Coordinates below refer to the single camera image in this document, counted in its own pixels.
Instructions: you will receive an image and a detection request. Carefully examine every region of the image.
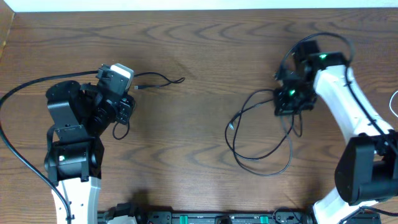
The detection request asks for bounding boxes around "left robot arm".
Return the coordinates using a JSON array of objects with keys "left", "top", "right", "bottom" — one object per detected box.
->
[{"left": 44, "top": 63, "right": 136, "bottom": 223}]

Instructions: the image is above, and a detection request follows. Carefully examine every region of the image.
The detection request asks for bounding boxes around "white USB cable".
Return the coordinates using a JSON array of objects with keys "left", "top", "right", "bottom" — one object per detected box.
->
[{"left": 389, "top": 90, "right": 398, "bottom": 118}]

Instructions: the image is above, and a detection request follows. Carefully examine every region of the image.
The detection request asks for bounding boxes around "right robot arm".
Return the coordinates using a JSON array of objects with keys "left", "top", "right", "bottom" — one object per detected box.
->
[{"left": 274, "top": 40, "right": 397, "bottom": 223}]

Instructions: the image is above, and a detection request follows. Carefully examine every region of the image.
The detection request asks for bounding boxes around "black USB cable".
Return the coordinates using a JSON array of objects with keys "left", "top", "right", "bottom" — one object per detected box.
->
[
  {"left": 224, "top": 88, "right": 304, "bottom": 177},
  {"left": 111, "top": 72, "right": 186, "bottom": 141}
]

